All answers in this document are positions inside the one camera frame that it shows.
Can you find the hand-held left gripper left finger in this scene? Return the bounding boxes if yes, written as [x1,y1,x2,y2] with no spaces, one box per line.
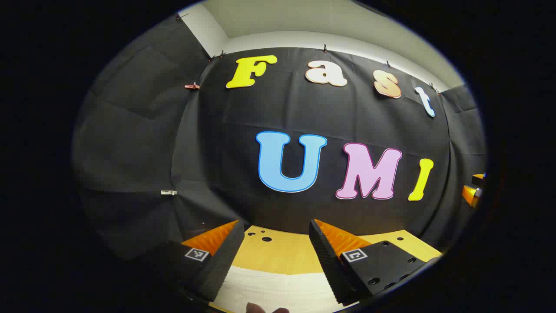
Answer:
[148,220,246,303]

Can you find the white jeans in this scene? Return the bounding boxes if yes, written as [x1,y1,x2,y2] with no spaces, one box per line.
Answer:
[210,264,348,313]

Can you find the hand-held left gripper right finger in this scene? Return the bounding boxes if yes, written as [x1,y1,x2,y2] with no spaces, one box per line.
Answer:
[308,219,441,306]

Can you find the black backdrop cloth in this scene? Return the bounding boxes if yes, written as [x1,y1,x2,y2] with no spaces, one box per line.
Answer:
[72,13,487,261]

